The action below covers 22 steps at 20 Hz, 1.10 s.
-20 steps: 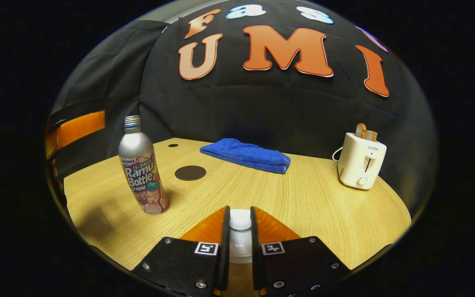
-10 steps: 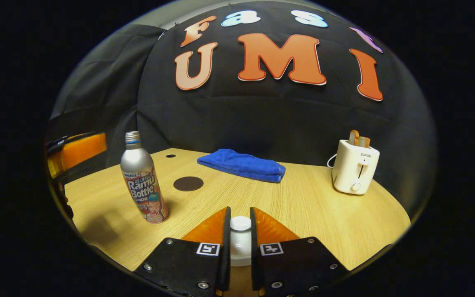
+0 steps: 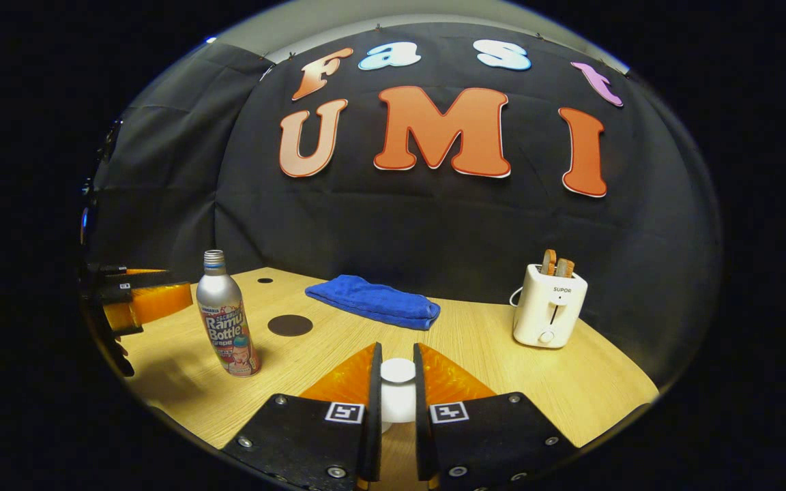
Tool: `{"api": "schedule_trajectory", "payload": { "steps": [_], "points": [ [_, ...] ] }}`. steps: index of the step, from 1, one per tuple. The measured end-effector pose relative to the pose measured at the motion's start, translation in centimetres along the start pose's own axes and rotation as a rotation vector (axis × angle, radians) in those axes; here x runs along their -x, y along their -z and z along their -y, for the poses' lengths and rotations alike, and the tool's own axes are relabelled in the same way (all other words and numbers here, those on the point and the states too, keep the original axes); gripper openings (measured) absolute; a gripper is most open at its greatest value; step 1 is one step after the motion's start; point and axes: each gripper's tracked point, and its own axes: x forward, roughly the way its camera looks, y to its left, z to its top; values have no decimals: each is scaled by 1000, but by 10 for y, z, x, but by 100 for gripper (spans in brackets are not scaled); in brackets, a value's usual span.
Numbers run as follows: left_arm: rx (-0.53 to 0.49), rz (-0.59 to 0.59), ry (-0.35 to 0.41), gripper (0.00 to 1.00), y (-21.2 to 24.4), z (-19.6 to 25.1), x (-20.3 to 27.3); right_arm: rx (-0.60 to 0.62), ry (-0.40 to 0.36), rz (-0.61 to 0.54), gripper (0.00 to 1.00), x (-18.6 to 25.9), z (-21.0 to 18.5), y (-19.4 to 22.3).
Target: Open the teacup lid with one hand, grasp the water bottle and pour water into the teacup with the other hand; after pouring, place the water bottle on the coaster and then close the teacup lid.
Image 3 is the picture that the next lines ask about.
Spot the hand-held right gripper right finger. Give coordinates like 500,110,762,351
413,343,579,491

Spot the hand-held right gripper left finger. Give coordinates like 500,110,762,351
221,342,383,491

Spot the silver water bottle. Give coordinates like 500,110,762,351
196,250,261,377

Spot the dark brown round coaster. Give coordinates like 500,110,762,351
267,314,314,337

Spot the blue folded towel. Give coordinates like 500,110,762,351
305,274,441,331

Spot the white toaster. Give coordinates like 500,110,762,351
512,264,588,349

